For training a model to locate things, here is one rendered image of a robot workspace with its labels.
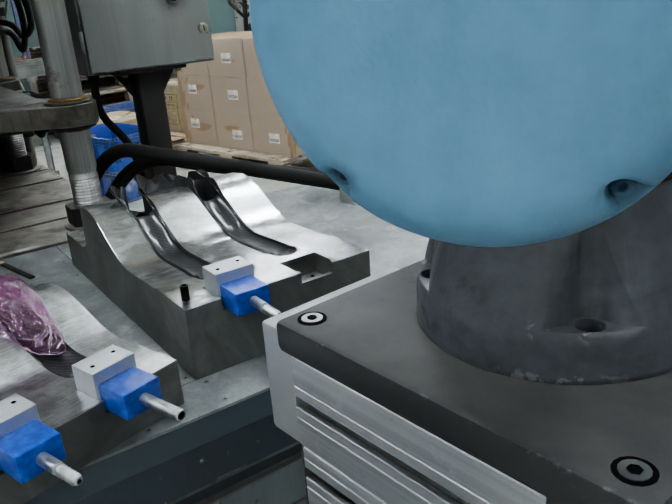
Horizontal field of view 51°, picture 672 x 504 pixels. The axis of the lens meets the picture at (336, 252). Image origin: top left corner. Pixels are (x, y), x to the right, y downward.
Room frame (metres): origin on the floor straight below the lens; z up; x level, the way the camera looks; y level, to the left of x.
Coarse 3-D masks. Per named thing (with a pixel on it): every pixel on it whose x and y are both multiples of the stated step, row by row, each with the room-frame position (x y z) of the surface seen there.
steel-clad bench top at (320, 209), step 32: (288, 192) 1.48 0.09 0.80; (320, 192) 1.46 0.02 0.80; (320, 224) 1.24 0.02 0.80; (352, 224) 1.23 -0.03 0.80; (384, 224) 1.21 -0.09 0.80; (32, 256) 1.18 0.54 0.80; (64, 256) 1.17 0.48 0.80; (384, 256) 1.05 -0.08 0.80; (416, 256) 1.04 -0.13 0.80; (64, 288) 1.02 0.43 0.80; (96, 288) 1.01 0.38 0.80; (128, 320) 0.88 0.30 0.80; (160, 352) 0.78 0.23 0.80; (192, 384) 0.70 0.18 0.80; (224, 384) 0.69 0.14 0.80; (256, 384) 0.69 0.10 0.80; (192, 416) 0.63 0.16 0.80; (128, 448) 0.59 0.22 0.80
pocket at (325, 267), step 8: (304, 256) 0.85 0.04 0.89; (312, 256) 0.86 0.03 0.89; (320, 256) 0.85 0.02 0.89; (288, 264) 0.84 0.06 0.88; (296, 264) 0.84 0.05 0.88; (304, 264) 0.85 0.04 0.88; (312, 264) 0.86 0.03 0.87; (320, 264) 0.85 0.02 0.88; (328, 264) 0.83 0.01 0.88; (304, 272) 0.85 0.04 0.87; (312, 272) 0.85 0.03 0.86; (320, 272) 0.85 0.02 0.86; (328, 272) 0.82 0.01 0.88; (304, 280) 0.80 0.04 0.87
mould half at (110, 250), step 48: (192, 192) 1.05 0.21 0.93; (240, 192) 1.07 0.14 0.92; (96, 240) 0.97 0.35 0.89; (144, 240) 0.93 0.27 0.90; (192, 240) 0.95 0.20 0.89; (288, 240) 0.92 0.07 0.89; (336, 240) 0.90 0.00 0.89; (144, 288) 0.81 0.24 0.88; (192, 288) 0.77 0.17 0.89; (288, 288) 0.78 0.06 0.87; (336, 288) 0.82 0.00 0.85; (192, 336) 0.71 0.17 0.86; (240, 336) 0.74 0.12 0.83
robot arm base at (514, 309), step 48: (432, 240) 0.36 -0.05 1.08; (576, 240) 0.28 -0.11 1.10; (624, 240) 0.28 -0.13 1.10; (432, 288) 0.33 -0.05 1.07; (480, 288) 0.30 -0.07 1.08; (528, 288) 0.28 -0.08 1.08; (576, 288) 0.29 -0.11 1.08; (624, 288) 0.28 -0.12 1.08; (432, 336) 0.32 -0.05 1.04; (480, 336) 0.29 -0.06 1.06; (528, 336) 0.28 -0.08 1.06; (576, 336) 0.27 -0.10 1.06; (624, 336) 0.27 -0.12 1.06; (576, 384) 0.27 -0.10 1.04
